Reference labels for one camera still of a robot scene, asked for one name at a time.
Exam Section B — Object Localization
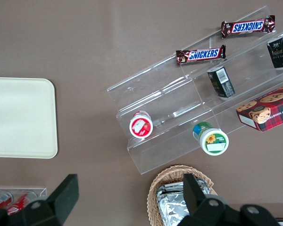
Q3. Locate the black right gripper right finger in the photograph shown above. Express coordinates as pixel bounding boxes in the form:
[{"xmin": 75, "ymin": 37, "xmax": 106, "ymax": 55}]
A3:
[{"xmin": 182, "ymin": 173, "xmax": 280, "ymax": 226}]

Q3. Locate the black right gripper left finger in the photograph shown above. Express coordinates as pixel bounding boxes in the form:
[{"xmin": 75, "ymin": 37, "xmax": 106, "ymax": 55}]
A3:
[{"xmin": 0, "ymin": 173, "xmax": 80, "ymax": 226}]

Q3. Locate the light wicker basket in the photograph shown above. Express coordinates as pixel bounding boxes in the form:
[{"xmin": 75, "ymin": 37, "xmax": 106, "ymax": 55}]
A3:
[{"xmin": 146, "ymin": 164, "xmax": 219, "ymax": 226}]

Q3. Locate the beige plastic tray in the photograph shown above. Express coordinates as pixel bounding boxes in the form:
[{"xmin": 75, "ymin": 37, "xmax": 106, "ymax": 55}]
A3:
[{"xmin": 0, "ymin": 77, "xmax": 59, "ymax": 159}]

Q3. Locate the clear acrylic bottle rack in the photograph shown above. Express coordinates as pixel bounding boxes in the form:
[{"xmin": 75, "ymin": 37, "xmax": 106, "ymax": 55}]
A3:
[{"xmin": 0, "ymin": 186, "xmax": 48, "ymax": 212}]

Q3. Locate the stack of foil containers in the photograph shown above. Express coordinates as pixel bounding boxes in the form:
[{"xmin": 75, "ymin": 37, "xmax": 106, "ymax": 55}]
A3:
[{"xmin": 155, "ymin": 177, "xmax": 218, "ymax": 226}]

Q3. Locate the green lid yoghurt cup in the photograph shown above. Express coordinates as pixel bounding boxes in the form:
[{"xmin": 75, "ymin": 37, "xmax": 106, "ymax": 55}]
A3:
[{"xmin": 192, "ymin": 121, "xmax": 230, "ymax": 156}]

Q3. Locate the red lid yoghurt cup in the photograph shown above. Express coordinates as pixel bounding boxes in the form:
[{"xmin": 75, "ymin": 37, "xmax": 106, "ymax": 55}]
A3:
[{"xmin": 128, "ymin": 111, "xmax": 154, "ymax": 139}]

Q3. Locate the red tartan cookie box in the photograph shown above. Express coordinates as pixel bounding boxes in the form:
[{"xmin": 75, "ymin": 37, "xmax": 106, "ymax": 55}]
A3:
[{"xmin": 235, "ymin": 82, "xmax": 283, "ymax": 133}]

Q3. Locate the small black carton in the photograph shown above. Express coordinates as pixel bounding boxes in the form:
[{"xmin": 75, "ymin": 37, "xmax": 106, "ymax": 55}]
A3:
[
  {"xmin": 207, "ymin": 65, "xmax": 236, "ymax": 98},
  {"xmin": 266, "ymin": 32, "xmax": 283, "ymax": 70}
]

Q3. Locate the clear acrylic stepped stand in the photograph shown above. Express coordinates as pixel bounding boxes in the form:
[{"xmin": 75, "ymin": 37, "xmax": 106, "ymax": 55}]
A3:
[{"xmin": 106, "ymin": 5, "xmax": 283, "ymax": 176}]

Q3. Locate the Snickers chocolate bar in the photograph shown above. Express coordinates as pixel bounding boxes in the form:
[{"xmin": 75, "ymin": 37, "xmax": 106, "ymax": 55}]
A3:
[
  {"xmin": 220, "ymin": 15, "xmax": 277, "ymax": 39},
  {"xmin": 175, "ymin": 44, "xmax": 227, "ymax": 66}
]

